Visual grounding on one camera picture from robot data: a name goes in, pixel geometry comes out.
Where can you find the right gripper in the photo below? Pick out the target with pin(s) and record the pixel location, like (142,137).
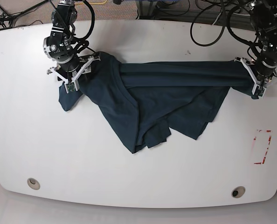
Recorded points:
(70,69)

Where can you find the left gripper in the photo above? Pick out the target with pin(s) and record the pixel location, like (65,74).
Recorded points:
(264,67)

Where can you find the dark teal T-shirt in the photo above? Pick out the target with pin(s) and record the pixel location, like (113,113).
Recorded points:
(143,102)

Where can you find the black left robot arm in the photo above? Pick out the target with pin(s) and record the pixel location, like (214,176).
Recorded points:
(264,23)

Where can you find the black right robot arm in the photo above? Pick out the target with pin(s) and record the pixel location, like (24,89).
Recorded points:
(62,45)

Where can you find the red tape rectangle marking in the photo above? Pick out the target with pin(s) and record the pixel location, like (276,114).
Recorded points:
(260,146)

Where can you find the black tripod stand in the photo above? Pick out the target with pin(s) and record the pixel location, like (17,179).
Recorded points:
(8,21)

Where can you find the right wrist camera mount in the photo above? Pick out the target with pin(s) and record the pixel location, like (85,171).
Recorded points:
(73,85)

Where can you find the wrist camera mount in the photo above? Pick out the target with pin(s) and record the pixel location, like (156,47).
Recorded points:
(73,85)
(261,83)

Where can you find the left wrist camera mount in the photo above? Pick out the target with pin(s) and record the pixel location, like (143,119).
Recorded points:
(261,83)

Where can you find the grey metal frame leg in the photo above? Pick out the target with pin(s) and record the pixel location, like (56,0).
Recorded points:
(146,8)

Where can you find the left table cable grommet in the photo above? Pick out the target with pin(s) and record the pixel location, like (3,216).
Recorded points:
(33,183)

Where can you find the table cable grommet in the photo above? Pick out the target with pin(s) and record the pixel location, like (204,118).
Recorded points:
(238,192)
(33,183)

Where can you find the right table cable grommet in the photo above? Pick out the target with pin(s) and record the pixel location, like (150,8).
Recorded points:
(238,192)

